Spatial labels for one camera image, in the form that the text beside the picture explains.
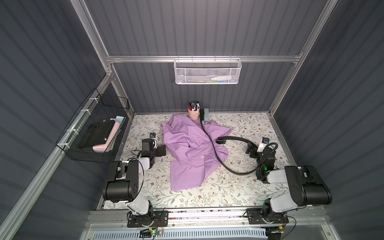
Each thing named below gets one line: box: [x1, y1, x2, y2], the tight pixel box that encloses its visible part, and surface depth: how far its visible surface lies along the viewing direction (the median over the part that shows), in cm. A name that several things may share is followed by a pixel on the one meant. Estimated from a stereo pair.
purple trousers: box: [161, 114, 232, 192], surface depth 97 cm
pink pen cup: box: [187, 102, 201, 120], surface depth 111 cm
